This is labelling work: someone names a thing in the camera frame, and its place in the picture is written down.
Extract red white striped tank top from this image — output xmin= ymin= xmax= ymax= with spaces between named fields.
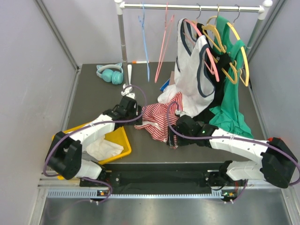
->
xmin=135 ymin=92 xmax=182 ymax=143

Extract pink wire hanger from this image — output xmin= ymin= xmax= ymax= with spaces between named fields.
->
xmin=154 ymin=3 xmax=174 ymax=83

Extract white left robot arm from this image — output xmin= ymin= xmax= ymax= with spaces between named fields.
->
xmin=43 ymin=93 xmax=142 ymax=186

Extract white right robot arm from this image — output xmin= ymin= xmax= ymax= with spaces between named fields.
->
xmin=168 ymin=111 xmax=300 ymax=188

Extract green tank top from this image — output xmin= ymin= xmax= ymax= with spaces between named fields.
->
xmin=209 ymin=16 xmax=253 ymax=138

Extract white navy-trimmed tank top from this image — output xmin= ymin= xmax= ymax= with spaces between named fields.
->
xmin=157 ymin=19 xmax=216 ymax=117

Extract black tank top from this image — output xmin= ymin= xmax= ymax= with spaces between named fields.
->
xmin=193 ymin=37 xmax=231 ymax=123

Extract yellow hanger rear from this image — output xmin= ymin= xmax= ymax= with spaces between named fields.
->
xmin=227 ymin=22 xmax=250 ymax=87

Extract yellow hanger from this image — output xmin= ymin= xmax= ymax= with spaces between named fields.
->
xmin=201 ymin=16 xmax=238 ymax=84
xmin=227 ymin=22 xmax=250 ymax=87

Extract pink plastic hanger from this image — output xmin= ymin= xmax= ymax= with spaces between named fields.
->
xmin=183 ymin=18 xmax=220 ymax=82

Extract yellow hanger front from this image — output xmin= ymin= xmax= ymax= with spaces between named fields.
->
xmin=201 ymin=16 xmax=238 ymax=84

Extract yellow plastic bin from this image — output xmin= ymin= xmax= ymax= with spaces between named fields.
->
xmin=56 ymin=121 xmax=132 ymax=180

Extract blue box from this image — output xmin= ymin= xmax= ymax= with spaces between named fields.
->
xmin=160 ymin=79 xmax=170 ymax=92

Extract teal cat-ear headphones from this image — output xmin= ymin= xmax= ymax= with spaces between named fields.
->
xmin=96 ymin=63 xmax=124 ymax=85

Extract orange white marker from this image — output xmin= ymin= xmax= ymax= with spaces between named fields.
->
xmin=132 ymin=60 xmax=149 ymax=64

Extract cream white cloth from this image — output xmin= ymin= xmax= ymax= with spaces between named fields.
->
xmin=85 ymin=136 xmax=124 ymax=161

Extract white metal clothes rack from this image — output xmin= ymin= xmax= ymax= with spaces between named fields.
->
xmin=115 ymin=0 xmax=273 ymax=95

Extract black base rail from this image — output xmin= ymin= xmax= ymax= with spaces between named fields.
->
xmin=79 ymin=161 xmax=249 ymax=189

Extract blue wire hanger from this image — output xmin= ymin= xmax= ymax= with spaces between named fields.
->
xmin=138 ymin=3 xmax=150 ymax=82

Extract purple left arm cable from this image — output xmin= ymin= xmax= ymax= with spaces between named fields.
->
xmin=43 ymin=84 xmax=148 ymax=205

